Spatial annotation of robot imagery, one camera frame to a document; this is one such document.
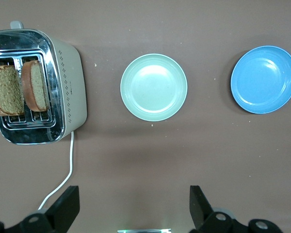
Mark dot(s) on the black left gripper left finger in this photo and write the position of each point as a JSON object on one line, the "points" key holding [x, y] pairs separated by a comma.
{"points": [[63, 208]]}

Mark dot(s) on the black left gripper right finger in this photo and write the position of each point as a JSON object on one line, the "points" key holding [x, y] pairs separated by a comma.
{"points": [[201, 213]]}

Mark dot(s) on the brown toasted bread slice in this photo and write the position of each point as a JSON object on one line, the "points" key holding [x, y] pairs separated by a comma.
{"points": [[7, 89], [36, 85]]}

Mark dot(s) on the light green plate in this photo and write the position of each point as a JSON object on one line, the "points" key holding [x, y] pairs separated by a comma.
{"points": [[154, 87]]}

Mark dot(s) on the blue plate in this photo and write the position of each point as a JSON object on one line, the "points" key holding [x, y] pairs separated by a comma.
{"points": [[262, 80]]}

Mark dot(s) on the beige and chrome toaster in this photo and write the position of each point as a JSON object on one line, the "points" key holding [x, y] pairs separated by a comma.
{"points": [[72, 85]]}

